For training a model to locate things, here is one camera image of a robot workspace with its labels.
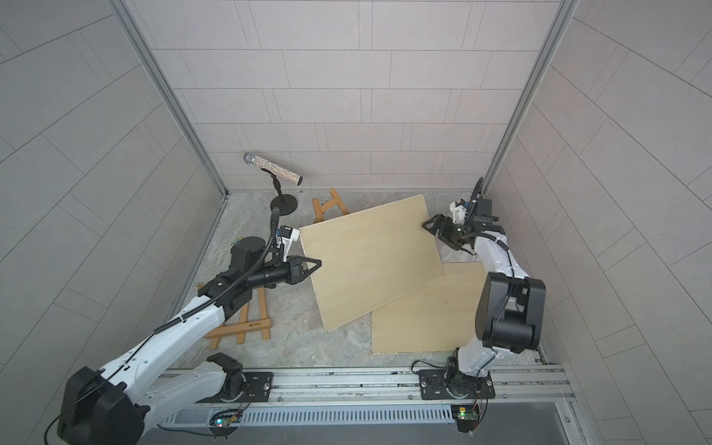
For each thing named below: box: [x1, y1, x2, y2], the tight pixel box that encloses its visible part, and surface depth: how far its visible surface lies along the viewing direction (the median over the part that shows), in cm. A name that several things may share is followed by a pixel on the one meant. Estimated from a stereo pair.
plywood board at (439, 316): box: [371, 261, 488, 354], surface depth 85 cm
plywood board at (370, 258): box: [299, 194, 445, 332], surface depth 81 cm
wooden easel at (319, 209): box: [311, 188, 350, 223], surface depth 89 cm
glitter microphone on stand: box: [242, 151, 304, 217], surface depth 98 cm
